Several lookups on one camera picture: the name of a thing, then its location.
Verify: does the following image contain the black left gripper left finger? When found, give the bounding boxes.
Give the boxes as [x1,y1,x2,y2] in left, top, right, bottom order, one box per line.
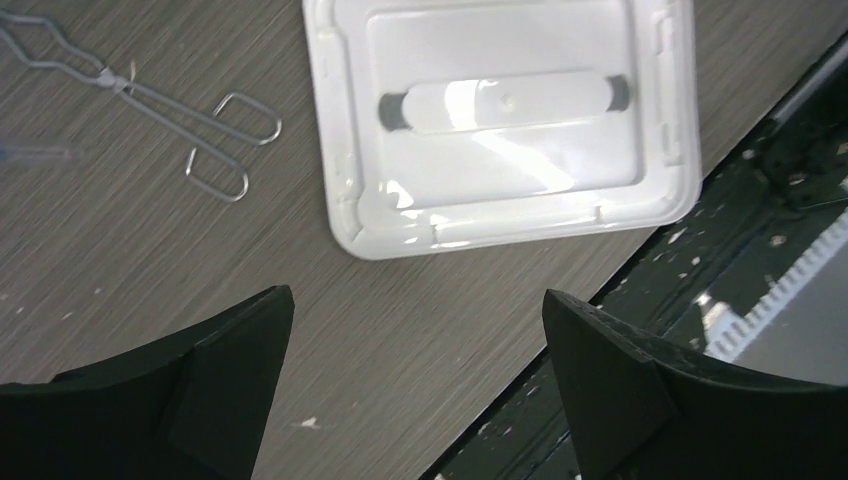
[1,286,295,479]

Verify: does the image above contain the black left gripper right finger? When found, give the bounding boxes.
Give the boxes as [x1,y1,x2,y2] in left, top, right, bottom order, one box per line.
[542,290,847,479]

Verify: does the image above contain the white plastic bin lid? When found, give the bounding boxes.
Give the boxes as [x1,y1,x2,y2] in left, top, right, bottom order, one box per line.
[302,0,702,260]

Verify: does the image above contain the metal crucible tongs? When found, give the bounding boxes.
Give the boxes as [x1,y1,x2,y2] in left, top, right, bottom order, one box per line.
[1,9,283,203]

